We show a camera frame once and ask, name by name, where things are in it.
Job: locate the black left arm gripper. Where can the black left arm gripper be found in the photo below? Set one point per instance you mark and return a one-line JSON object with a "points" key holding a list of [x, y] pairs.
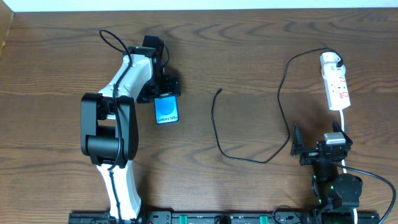
{"points": [[168, 91]]}

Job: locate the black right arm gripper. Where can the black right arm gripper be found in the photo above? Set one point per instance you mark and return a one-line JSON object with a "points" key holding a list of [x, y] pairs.
{"points": [[315, 151]]}

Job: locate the blue screen Galaxy smartphone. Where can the blue screen Galaxy smartphone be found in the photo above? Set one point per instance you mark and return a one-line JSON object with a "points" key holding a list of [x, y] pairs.
{"points": [[166, 110]]}

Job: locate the white power strip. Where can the white power strip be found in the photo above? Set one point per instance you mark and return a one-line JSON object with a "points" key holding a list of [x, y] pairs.
{"points": [[337, 93]]}

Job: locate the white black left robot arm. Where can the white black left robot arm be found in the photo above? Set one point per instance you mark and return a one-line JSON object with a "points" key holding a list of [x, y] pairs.
{"points": [[109, 129]]}

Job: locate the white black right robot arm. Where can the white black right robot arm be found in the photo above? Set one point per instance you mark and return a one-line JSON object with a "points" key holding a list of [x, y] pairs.
{"points": [[338, 193]]}

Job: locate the white USB charger plug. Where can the white USB charger plug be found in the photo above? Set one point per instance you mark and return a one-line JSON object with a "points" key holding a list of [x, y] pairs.
{"points": [[331, 60]]}

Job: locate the black mounting rail base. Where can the black mounting rail base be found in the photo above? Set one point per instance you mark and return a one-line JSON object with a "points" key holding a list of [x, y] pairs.
{"points": [[167, 217]]}

